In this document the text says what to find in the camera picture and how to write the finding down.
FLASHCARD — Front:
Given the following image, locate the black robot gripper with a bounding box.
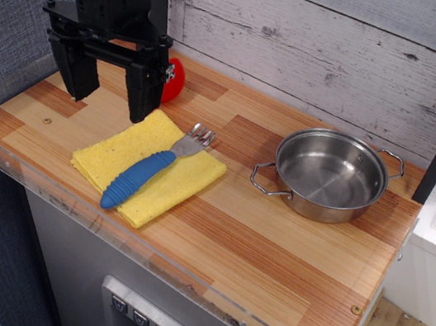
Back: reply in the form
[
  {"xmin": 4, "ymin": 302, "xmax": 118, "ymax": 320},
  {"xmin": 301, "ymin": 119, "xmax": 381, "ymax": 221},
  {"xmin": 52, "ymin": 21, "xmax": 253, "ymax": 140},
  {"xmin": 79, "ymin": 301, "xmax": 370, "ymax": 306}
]
[{"xmin": 44, "ymin": 0, "xmax": 173, "ymax": 123}]

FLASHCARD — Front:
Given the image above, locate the stainless steel pot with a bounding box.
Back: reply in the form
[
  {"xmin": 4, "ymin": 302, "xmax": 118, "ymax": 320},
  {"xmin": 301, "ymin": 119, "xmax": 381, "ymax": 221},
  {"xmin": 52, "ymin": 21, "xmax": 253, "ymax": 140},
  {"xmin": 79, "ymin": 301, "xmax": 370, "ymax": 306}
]
[{"xmin": 250, "ymin": 128, "xmax": 405, "ymax": 224}]

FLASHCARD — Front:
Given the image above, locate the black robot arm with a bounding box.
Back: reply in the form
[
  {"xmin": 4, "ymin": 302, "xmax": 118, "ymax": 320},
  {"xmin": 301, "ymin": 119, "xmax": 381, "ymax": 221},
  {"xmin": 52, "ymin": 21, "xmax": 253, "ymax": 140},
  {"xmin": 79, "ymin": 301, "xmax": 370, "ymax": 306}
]
[{"xmin": 43, "ymin": 0, "xmax": 173, "ymax": 123}]

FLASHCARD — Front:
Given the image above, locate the yellow folded napkin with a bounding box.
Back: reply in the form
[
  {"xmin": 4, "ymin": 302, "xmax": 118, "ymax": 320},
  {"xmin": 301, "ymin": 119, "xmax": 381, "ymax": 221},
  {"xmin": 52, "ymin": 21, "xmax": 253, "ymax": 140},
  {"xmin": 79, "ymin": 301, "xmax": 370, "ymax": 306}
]
[{"xmin": 71, "ymin": 110, "xmax": 226, "ymax": 229}]

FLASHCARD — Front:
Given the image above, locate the red plastic egg half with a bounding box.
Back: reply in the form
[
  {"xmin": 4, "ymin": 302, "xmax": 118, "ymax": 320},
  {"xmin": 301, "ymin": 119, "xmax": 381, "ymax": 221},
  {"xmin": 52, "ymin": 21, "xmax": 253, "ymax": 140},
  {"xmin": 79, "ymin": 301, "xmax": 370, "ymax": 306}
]
[{"xmin": 161, "ymin": 58, "xmax": 186, "ymax": 103}]

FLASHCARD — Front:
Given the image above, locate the clear acrylic table guard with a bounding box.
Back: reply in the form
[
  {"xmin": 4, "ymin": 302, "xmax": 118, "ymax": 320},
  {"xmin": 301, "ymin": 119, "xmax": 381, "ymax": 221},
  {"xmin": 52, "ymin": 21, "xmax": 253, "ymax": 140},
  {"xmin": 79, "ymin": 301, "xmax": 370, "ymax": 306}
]
[{"xmin": 0, "ymin": 60, "xmax": 424, "ymax": 326}]

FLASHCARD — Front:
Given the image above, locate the grey toy fridge cabinet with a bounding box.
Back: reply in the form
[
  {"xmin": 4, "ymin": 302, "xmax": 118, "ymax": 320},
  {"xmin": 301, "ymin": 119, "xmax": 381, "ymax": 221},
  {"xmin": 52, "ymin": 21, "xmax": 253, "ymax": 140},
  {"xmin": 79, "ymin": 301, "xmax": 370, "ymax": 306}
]
[{"xmin": 26, "ymin": 191, "xmax": 235, "ymax": 326}]

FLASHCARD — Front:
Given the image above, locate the silver dispenser button panel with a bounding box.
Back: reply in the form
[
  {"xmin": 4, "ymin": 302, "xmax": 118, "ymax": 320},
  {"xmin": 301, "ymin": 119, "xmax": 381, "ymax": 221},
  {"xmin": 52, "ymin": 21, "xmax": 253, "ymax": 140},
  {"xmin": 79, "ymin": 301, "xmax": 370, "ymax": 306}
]
[{"xmin": 102, "ymin": 275, "xmax": 184, "ymax": 326}]

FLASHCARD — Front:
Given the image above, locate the blue handled metal fork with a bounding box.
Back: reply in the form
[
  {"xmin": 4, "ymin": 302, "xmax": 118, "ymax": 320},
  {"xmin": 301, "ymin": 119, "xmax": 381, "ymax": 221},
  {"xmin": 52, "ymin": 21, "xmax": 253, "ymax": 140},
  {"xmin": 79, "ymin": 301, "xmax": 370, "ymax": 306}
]
[{"xmin": 100, "ymin": 123, "xmax": 216, "ymax": 209}]

